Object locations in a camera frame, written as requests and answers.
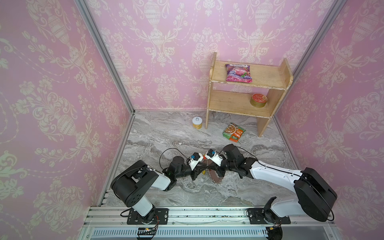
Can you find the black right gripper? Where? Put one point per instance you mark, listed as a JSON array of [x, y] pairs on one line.
[[219, 170]]

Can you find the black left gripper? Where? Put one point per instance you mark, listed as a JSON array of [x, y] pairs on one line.
[[196, 170]]

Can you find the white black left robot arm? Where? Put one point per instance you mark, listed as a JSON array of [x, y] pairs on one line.
[[132, 184]]

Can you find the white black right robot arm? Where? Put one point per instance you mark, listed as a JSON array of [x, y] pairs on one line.
[[312, 195]]

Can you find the green orange noodle packet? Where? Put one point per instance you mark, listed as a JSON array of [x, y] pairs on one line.
[[233, 132]]

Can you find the white-lidded yellow can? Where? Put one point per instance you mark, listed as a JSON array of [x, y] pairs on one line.
[[197, 122]]

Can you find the red-lidded gold tin can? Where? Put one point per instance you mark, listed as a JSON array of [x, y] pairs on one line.
[[258, 100]]

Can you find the pink snack packet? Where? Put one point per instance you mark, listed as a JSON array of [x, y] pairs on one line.
[[238, 73]]

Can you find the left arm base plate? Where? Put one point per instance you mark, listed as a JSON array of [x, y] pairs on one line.
[[155, 216]]

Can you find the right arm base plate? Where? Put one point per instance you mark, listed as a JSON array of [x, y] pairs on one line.
[[258, 216]]

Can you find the aluminium front rail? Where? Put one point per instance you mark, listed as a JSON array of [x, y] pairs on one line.
[[202, 223]]

